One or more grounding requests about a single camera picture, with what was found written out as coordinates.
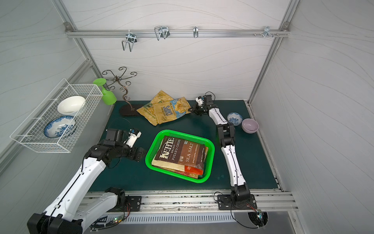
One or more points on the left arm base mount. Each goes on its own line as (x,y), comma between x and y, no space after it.
(133,203)

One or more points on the brown metal scroll stand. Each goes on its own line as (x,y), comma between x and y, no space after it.
(128,109)

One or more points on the lilac ceramic bowl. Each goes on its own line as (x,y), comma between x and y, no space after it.
(250,126)

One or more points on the small metal hook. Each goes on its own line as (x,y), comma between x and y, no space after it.
(195,32)

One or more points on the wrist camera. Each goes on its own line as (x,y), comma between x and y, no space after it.
(133,135)
(204,100)

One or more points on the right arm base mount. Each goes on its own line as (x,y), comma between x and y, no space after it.
(225,203)

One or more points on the aluminium corner frame post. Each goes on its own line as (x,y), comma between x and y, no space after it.
(284,26)

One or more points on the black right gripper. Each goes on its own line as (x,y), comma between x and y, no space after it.
(197,108)

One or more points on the white wire wall basket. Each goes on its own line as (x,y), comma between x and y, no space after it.
(30,132)

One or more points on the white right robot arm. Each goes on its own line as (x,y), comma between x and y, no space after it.
(240,192)

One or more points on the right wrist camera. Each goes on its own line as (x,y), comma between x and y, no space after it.
(204,100)

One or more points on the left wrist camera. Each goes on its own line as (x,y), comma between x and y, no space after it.
(133,135)

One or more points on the green plastic goblet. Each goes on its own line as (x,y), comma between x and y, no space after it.
(108,96)

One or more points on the white bowl in rack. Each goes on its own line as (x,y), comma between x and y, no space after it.
(71,105)

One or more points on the aluminium top rail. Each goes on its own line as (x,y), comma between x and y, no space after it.
(150,34)

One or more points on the metal loop hook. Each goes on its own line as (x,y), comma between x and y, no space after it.
(161,32)

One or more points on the brown Kettle sea salt bag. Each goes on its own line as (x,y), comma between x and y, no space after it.
(170,151)

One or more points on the gold chips bag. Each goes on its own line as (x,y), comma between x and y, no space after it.
(161,97)

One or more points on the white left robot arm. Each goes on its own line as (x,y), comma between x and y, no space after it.
(63,216)

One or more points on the green plastic basket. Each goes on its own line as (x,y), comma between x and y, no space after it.
(209,157)

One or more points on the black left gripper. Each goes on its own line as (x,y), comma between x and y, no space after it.
(138,153)

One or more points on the tan kettle cooked chips bag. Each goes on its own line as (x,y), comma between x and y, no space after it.
(191,164)

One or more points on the metal double hook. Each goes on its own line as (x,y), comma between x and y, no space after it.
(129,41)

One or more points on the metal clamp hook right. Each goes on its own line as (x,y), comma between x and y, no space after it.
(266,33)

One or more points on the red white chips bag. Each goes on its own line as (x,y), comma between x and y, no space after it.
(186,171)

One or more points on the blue floral plate in rack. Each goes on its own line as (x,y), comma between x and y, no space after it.
(60,127)

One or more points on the blue floral ceramic bowl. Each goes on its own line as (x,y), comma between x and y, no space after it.
(235,118)

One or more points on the yellow blue chips bag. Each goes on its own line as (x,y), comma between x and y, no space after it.
(163,111)

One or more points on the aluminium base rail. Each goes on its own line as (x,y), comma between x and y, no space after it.
(198,206)

